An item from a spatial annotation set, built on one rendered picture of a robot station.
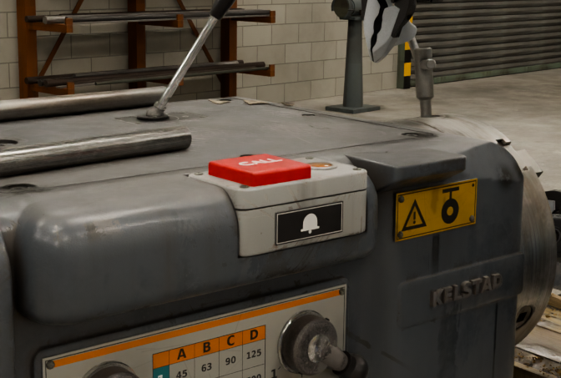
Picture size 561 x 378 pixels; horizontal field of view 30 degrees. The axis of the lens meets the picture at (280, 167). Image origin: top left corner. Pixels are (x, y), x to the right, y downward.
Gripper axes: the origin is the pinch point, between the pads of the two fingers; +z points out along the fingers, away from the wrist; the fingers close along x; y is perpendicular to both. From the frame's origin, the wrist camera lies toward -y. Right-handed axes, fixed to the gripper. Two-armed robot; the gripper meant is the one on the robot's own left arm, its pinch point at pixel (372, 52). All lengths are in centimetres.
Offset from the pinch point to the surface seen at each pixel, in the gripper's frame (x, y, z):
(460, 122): -21.5, -4.8, -0.1
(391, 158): -40, -37, -8
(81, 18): 580, 293, 226
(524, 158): -27.6, 1.6, 2.5
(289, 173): -42, -50, -10
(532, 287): -38.9, -5.5, 12.7
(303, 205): -43, -49, -7
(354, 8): 588, 587, 226
